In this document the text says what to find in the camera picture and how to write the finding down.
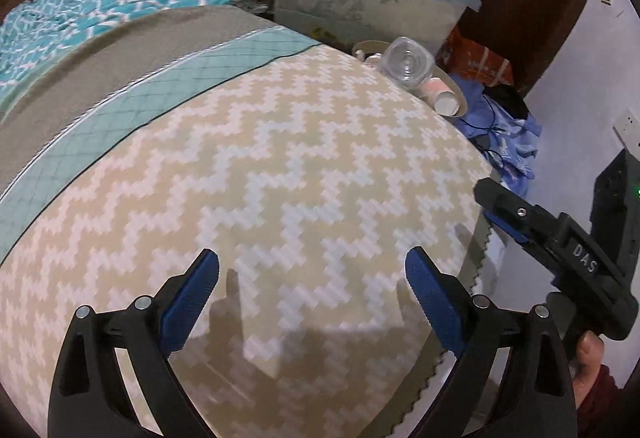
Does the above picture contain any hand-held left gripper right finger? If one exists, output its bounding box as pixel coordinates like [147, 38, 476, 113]
[404, 245, 581, 438]

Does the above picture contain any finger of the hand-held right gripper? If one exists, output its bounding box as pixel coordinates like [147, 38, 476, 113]
[474, 178, 571, 269]

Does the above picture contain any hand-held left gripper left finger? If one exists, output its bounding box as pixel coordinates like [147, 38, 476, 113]
[47, 248, 221, 438]

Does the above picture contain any round cardboard bin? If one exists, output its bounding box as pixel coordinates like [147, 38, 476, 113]
[351, 40, 469, 119]

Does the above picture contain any pink paper cup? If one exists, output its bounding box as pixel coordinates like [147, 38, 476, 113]
[417, 76, 464, 115]

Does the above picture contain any clear plastic bottle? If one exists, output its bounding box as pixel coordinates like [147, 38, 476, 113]
[381, 36, 434, 89]

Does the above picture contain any person's right forearm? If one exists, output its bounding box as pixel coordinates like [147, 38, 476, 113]
[574, 364, 639, 438]

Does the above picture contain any person's right hand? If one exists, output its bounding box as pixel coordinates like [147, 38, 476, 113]
[571, 332, 609, 380]

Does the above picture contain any blue clothes pile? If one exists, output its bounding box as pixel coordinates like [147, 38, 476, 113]
[449, 72, 544, 191]

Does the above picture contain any orange bag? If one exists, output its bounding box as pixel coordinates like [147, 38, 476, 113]
[444, 25, 516, 89]

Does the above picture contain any beige zigzag mat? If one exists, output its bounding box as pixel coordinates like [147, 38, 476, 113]
[0, 42, 497, 438]

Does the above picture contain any grey teal quilted mat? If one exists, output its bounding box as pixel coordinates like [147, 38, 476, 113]
[0, 6, 324, 265]

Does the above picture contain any white wall socket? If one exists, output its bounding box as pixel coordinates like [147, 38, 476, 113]
[612, 109, 640, 149]

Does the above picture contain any black cable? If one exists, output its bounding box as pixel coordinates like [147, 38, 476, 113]
[472, 84, 529, 153]

